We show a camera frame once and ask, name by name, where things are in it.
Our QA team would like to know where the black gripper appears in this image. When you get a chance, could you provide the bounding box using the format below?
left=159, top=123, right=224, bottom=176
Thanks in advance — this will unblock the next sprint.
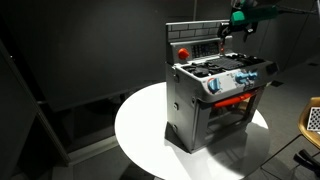
left=216, top=19, right=259, bottom=45

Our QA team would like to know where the blue double stove knob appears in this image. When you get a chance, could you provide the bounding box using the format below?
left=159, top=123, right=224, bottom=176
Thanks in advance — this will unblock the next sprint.
left=234, top=69, right=260, bottom=86

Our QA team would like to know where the red round stove knob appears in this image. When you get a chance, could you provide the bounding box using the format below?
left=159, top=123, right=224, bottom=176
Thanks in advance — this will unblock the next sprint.
left=177, top=47, right=191, bottom=61

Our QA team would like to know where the blue stove knob red dial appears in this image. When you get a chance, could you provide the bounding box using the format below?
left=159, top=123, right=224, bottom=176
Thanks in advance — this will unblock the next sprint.
left=206, top=77, right=221, bottom=95

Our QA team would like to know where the grey toy kitchen stove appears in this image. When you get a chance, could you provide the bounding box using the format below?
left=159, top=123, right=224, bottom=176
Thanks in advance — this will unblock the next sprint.
left=164, top=19, right=280, bottom=154

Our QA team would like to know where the black floor outlet plate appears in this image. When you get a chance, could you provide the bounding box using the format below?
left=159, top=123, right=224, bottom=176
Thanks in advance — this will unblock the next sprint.
left=270, top=79, right=285, bottom=89

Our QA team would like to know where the checkerboard calibration board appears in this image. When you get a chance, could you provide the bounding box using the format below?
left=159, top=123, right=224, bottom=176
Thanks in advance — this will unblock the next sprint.
left=306, top=106, right=320, bottom=133

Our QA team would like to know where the black camera cable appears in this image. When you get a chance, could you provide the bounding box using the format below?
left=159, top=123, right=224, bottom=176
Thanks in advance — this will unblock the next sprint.
left=277, top=5, right=318, bottom=15

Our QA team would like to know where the orange oven door handle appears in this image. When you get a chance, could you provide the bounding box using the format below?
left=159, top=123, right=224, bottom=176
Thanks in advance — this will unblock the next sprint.
left=213, top=91, right=260, bottom=109

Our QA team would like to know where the wooden chair with wire legs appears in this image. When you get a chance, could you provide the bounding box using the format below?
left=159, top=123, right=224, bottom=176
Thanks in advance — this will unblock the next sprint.
left=297, top=96, right=320, bottom=150

